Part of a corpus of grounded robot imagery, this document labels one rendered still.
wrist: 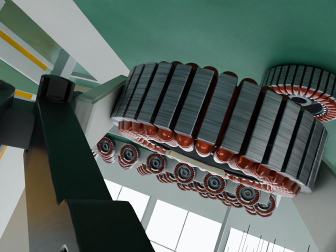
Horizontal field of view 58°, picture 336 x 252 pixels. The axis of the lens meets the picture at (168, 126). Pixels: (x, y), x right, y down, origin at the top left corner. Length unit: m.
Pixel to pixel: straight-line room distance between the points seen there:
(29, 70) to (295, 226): 6.04
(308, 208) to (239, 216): 6.47
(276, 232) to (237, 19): 6.32
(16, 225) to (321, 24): 3.84
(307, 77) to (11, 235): 3.81
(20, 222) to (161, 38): 3.62
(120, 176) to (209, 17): 7.15
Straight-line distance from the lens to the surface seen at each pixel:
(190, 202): 6.81
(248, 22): 0.37
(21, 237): 3.92
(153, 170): 1.55
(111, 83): 0.15
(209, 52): 0.45
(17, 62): 1.08
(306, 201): 0.18
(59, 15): 0.56
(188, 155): 0.20
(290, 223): 6.63
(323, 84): 0.41
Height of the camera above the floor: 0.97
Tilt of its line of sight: 13 degrees down
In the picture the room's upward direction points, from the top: 159 degrees counter-clockwise
